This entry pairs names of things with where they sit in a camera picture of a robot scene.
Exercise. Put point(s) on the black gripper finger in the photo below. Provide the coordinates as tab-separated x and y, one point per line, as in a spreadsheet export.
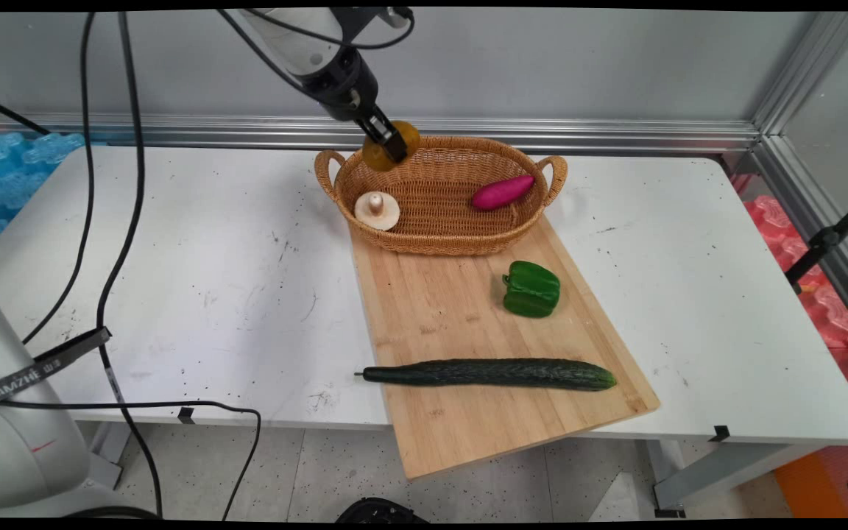
393	143

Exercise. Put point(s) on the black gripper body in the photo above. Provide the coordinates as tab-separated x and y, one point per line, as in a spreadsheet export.
343	85

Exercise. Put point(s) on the yellow brown potato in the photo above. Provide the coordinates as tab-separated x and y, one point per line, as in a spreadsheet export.
411	136

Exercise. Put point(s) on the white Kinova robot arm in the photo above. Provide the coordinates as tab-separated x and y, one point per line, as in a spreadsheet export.
19	456

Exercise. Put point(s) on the beige mushroom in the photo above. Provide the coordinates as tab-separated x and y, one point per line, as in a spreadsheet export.
377	210

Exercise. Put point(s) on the woven wicker basket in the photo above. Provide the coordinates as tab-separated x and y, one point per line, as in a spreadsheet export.
439	221

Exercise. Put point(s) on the purple sweet potato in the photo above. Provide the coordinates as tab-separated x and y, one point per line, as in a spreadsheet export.
502	193

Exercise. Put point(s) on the green bell pepper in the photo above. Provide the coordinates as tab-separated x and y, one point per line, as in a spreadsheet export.
532	290

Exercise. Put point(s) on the long dark green cucumber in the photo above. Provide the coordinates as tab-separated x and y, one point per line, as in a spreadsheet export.
490	373

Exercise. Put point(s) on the wooden cutting board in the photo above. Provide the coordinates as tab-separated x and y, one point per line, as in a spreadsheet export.
468	427

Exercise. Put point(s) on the blue foam sheet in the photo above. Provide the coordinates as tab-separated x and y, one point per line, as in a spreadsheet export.
15	177

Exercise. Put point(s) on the black tape piece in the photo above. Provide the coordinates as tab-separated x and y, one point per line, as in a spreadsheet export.
720	433
186	414

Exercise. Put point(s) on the black round floor object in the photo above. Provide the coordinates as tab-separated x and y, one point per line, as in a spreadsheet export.
380	509

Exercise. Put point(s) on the grey metal table leg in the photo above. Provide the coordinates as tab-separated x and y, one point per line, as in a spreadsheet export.
111	453
726	471

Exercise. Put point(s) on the black tripod stand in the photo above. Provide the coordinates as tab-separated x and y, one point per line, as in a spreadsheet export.
825	239

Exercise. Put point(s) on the red foam sheet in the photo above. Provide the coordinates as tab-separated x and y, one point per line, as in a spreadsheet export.
832	309

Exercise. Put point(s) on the orange floor mat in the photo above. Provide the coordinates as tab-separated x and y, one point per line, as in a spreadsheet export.
814	478

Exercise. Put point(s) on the horizontal aluminium frame rail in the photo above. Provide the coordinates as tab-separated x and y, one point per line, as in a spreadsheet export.
468	132

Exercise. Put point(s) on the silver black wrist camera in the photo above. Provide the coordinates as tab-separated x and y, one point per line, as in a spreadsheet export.
383	15

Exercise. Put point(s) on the slanted aluminium frame post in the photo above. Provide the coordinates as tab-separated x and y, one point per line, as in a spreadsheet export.
807	70

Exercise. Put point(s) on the aluminium side frame rail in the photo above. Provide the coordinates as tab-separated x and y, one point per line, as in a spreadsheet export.
814	221

